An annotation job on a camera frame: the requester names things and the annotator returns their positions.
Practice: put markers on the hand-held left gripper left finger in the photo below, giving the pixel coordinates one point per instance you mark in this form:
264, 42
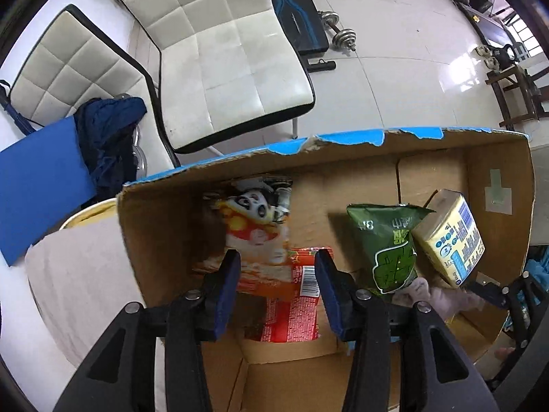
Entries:
225, 292

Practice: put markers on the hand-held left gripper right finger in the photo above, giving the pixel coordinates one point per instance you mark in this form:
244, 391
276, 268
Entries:
330, 292

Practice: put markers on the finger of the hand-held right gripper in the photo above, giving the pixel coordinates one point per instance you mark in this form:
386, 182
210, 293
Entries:
489, 292

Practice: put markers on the red snack packet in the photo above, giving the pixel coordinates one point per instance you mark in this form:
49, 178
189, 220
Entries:
294, 313

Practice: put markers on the small milk carton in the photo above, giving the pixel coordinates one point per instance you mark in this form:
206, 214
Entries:
454, 240

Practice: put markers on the orange panda snack packet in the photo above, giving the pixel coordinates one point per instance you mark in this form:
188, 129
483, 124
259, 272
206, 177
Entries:
257, 236

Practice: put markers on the green snack packet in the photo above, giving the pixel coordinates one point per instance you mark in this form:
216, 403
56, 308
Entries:
392, 249

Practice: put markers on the cardboard box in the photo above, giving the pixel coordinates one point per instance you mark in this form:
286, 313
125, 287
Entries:
171, 223

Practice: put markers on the blue bag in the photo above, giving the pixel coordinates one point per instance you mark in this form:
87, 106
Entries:
538, 274

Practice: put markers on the grey bed sheet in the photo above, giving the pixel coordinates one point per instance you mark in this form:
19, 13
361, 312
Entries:
85, 283

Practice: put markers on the clear water bottle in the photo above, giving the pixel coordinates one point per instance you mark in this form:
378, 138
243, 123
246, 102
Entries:
141, 156

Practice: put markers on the dark blue garment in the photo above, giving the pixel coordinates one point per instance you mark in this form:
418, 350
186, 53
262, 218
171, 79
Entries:
109, 137

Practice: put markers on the brown wooden chair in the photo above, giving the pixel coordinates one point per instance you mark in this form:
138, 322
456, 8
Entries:
514, 90

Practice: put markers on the blue foam mat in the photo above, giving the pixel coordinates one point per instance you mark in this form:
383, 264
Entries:
38, 184

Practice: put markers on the white quilted chair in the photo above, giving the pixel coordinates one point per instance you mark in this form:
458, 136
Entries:
223, 64
64, 68

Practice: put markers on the black kettlebell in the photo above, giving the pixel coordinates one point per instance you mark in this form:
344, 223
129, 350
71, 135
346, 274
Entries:
506, 58

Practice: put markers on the pair of light shoes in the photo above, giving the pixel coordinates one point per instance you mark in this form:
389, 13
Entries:
487, 55

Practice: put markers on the chrome dumbbell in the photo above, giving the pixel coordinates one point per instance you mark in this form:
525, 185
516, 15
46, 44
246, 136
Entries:
339, 30

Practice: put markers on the dark folded umbrella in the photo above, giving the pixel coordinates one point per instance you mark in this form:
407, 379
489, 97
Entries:
15, 107

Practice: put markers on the black blue weight bench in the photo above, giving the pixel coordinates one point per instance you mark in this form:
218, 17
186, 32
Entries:
296, 8

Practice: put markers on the black speaker box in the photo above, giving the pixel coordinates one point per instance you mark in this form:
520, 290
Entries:
481, 1

